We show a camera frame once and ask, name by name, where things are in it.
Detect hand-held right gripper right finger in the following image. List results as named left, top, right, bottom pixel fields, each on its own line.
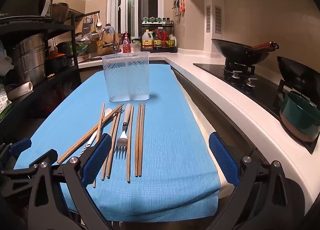
left=207, top=132, right=287, bottom=230

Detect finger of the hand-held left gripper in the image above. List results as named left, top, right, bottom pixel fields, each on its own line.
left=0, top=138, right=32, bottom=170

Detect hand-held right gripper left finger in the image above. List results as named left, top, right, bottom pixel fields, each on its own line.
left=27, top=133, right=113, bottom=230

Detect white striped chopstick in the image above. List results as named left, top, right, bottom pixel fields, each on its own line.
left=82, top=108, right=112, bottom=145
left=79, top=110, right=110, bottom=156

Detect clear plastic utensil holder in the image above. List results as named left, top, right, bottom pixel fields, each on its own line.
left=101, top=52, right=150, bottom=102

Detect green package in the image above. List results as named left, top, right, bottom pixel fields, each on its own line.
left=0, top=83, right=13, bottom=120

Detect blue table cloth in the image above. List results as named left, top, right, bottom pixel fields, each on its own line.
left=14, top=70, right=220, bottom=218

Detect white paper roll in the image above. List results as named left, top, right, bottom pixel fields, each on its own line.
left=7, top=81, right=33, bottom=100

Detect white plastic bag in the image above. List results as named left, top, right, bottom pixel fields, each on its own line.
left=0, top=42, right=15, bottom=78

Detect green cooking pot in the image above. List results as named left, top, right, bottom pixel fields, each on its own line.
left=279, top=91, right=320, bottom=143

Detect large stainless steel pot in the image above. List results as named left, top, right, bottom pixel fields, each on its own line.
left=11, top=33, right=47, bottom=88

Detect black glass gas cooktop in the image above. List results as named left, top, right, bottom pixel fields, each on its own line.
left=193, top=62, right=320, bottom=155

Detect dark pot with orange lid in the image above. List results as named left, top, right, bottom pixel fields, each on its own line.
left=45, top=50, right=68, bottom=73

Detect stainless steel sink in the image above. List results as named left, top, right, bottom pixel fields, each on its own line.
left=77, top=55, right=103, bottom=64

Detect small black pot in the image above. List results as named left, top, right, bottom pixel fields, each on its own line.
left=58, top=42, right=73, bottom=56

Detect green plastic basin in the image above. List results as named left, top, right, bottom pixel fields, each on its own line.
left=75, top=44, right=90, bottom=56

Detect red dish soap bottle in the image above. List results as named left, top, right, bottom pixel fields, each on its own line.
left=122, top=32, right=132, bottom=54

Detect wooden cutting board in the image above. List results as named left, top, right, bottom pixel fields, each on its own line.
left=97, top=32, right=120, bottom=55

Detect black condiment rack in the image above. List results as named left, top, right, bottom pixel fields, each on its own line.
left=141, top=18, right=178, bottom=53

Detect black metal shelf rack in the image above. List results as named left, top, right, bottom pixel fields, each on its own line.
left=0, top=7, right=81, bottom=125

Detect chrome faucet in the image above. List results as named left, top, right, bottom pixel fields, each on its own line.
left=99, top=28, right=118, bottom=54

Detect yellow cooking oil bottle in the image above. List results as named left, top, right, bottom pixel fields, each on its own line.
left=142, top=32, right=154, bottom=49

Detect dark sauce bottle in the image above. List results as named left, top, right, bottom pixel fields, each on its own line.
left=153, top=30, right=162, bottom=49

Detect metal grater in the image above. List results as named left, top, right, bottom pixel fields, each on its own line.
left=82, top=18, right=91, bottom=36

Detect brown glass bowl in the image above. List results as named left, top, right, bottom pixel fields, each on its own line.
left=51, top=3, right=69, bottom=23

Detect row of spice jars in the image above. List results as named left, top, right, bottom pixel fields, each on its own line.
left=142, top=17, right=171, bottom=24

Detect metal kitchen scissors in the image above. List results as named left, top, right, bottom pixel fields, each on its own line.
left=172, top=0, right=181, bottom=17

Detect fork with beige handle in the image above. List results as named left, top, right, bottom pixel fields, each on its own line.
left=114, top=103, right=132, bottom=161

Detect black wok with wooden handle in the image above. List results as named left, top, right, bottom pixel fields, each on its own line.
left=211, top=38, right=280, bottom=66

